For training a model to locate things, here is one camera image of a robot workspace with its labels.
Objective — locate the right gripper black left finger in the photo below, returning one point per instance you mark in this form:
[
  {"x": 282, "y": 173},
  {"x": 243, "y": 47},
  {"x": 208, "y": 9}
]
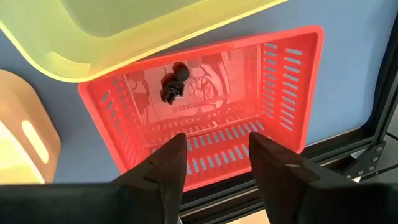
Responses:
[{"x": 93, "y": 205}]

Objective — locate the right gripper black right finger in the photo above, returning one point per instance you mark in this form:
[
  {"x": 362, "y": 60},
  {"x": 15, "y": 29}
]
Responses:
[{"x": 326, "y": 205}]

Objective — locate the black skeleton figure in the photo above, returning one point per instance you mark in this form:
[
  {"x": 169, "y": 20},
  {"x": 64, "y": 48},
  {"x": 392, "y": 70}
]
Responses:
[{"x": 172, "y": 87}]

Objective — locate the orange plastic tray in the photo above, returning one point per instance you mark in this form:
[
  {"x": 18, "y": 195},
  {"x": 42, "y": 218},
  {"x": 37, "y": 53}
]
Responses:
[{"x": 18, "y": 102}]

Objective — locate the red slotted plastic basket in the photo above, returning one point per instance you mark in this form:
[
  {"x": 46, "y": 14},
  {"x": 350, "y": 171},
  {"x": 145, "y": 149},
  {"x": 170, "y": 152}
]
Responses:
[{"x": 311, "y": 77}]

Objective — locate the blue-grey table mat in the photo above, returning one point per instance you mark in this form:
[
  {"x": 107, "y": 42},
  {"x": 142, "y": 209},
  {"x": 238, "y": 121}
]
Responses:
[{"x": 342, "y": 77}]

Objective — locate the translucent yellow plastic tray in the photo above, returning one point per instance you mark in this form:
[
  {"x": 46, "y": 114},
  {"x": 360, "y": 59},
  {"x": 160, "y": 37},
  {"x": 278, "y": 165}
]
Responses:
[{"x": 46, "y": 40}]

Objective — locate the black frame corner bracket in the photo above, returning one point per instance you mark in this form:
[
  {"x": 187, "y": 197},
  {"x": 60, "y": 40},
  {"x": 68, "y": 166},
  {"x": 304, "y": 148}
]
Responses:
[{"x": 367, "y": 160}]

